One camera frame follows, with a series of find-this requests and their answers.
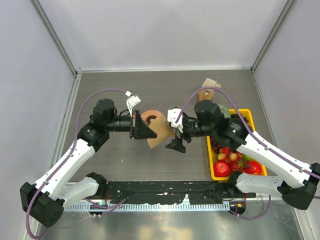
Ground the brown paper coffee filter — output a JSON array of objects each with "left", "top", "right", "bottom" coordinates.
[{"left": 147, "top": 115, "right": 175, "bottom": 149}]

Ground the red grape bunch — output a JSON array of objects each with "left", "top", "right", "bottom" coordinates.
[{"left": 209, "top": 136, "right": 223, "bottom": 154}]

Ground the coffee filter paper pack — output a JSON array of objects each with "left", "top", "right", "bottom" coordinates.
[{"left": 198, "top": 78, "right": 221, "bottom": 102}]

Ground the red apple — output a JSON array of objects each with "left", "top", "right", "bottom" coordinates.
[
  {"left": 213, "top": 161, "right": 231, "bottom": 178},
  {"left": 241, "top": 160, "right": 262, "bottom": 176}
]

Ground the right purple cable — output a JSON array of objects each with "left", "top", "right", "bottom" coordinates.
[{"left": 174, "top": 86, "right": 320, "bottom": 220}]

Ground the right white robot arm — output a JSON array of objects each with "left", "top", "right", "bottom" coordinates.
[{"left": 166, "top": 100, "right": 320, "bottom": 210}]

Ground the light green apple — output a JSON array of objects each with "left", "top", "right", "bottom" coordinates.
[{"left": 242, "top": 154, "right": 254, "bottom": 161}]

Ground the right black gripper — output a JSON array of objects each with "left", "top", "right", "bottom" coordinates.
[{"left": 165, "top": 116, "right": 215, "bottom": 153}]

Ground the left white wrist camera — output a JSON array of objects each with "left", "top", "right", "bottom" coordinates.
[{"left": 125, "top": 91, "right": 141, "bottom": 116}]

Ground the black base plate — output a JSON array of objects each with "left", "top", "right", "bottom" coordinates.
[{"left": 96, "top": 180, "right": 256, "bottom": 205}]

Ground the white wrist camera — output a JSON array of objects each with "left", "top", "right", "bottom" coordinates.
[
  {"left": 166, "top": 108, "right": 183, "bottom": 133},
  {"left": 125, "top": 91, "right": 141, "bottom": 116}
]

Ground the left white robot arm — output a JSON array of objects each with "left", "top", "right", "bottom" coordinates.
[{"left": 19, "top": 95, "right": 157, "bottom": 228}]

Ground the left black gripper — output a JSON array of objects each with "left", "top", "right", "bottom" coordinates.
[{"left": 105, "top": 109, "right": 157, "bottom": 139}]

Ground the yellow plastic fruit tray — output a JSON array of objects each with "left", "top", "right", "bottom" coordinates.
[{"left": 204, "top": 108, "right": 268, "bottom": 181}]

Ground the dark purple grape bunch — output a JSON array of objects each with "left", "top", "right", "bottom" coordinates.
[{"left": 230, "top": 113, "right": 249, "bottom": 124}]

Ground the green netted melon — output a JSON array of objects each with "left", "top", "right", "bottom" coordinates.
[{"left": 218, "top": 104, "right": 231, "bottom": 119}]

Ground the round wooden dripper stand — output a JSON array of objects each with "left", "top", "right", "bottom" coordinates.
[{"left": 142, "top": 109, "right": 164, "bottom": 125}]

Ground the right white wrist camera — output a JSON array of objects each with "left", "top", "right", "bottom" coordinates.
[{"left": 166, "top": 108, "right": 183, "bottom": 133}]

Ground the white slotted cable duct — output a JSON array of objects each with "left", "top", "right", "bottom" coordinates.
[{"left": 65, "top": 201, "right": 230, "bottom": 213}]

